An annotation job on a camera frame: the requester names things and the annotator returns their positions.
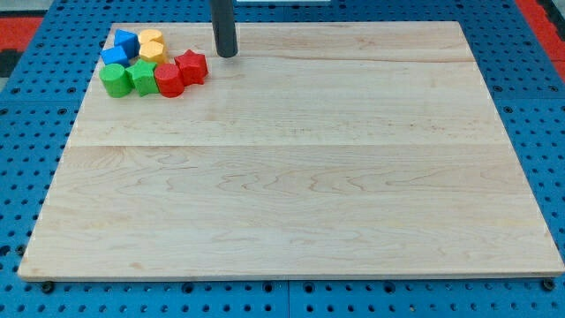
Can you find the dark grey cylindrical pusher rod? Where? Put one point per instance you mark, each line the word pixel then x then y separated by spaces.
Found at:
pixel 224 27

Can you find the yellow heart block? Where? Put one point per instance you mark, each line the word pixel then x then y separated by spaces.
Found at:
pixel 150 35

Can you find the red star block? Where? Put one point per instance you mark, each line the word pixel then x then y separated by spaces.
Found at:
pixel 193 67

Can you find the yellow hexagon block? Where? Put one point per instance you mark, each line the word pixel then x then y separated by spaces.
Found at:
pixel 153 52

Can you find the red cylinder block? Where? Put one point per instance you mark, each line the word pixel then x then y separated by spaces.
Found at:
pixel 169 80

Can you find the blue triangular prism block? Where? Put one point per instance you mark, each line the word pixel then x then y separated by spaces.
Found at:
pixel 128 41

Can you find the green star block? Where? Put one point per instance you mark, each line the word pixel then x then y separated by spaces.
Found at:
pixel 141 75

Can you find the blue cube block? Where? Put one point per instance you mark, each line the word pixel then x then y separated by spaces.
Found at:
pixel 115 55

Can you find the green cylinder block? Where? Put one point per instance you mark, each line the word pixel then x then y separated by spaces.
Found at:
pixel 115 80

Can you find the large light wooden board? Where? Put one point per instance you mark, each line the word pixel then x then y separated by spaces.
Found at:
pixel 330 151

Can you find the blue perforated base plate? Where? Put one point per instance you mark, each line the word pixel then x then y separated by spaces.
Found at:
pixel 48 50

